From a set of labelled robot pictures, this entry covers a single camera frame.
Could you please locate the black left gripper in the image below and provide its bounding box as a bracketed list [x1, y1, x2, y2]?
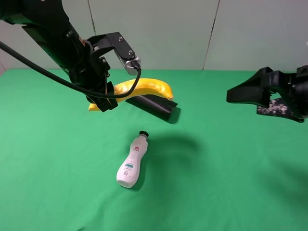
[64, 36, 118, 112]

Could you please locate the white bottle with black cap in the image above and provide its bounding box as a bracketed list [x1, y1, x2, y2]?
[116, 131, 149, 188]

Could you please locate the green table cloth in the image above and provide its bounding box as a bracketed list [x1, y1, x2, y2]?
[0, 70, 308, 231]

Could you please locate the black camera cable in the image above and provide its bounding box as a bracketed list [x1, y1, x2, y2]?
[0, 40, 142, 98]

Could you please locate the black rectangular pouch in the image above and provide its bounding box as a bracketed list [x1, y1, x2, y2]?
[126, 95, 181, 124]

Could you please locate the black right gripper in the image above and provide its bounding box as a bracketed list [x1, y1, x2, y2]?
[227, 65, 308, 123]

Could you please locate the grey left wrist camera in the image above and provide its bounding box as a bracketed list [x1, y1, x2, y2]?
[104, 31, 142, 76]

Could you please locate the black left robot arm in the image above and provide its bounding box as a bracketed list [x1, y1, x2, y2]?
[0, 0, 118, 112]

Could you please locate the yellow banana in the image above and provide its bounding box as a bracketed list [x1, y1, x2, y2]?
[88, 77, 174, 112]

